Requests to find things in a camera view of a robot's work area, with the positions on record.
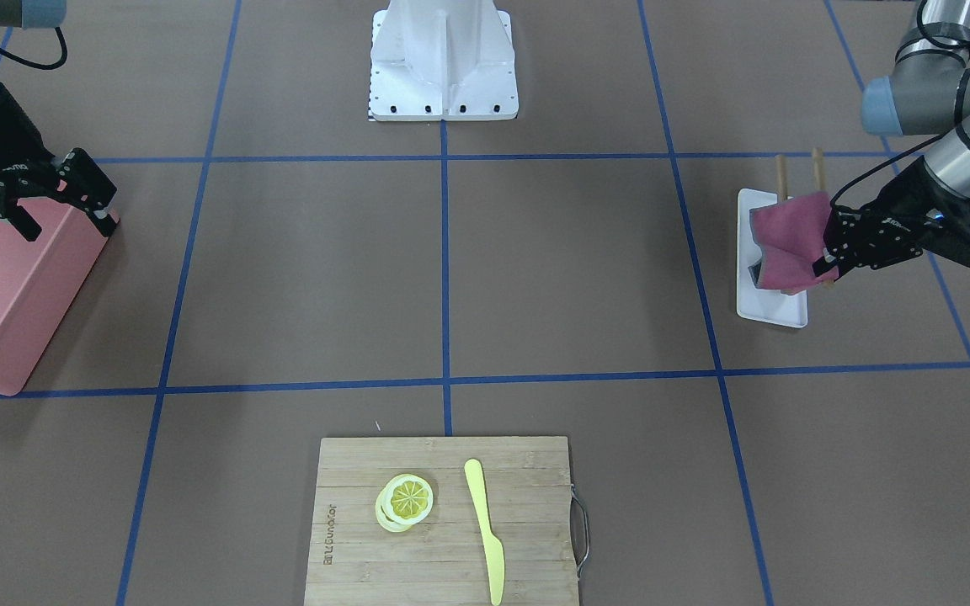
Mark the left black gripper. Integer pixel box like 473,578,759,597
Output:
812,158,970,284

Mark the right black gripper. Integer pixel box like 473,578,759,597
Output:
0,84,119,242

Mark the maroon cleaning cloth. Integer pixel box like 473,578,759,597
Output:
750,191,832,295

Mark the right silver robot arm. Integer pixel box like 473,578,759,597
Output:
0,1,118,242

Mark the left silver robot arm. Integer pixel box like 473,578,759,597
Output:
812,1,970,279

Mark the white rectangular tray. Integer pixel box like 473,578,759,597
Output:
734,189,809,329

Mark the pink plastic bin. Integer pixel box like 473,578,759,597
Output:
0,199,105,396

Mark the yellow plastic knife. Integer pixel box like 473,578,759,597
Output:
463,458,507,605

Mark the bamboo cutting board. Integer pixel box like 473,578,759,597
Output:
303,436,581,605

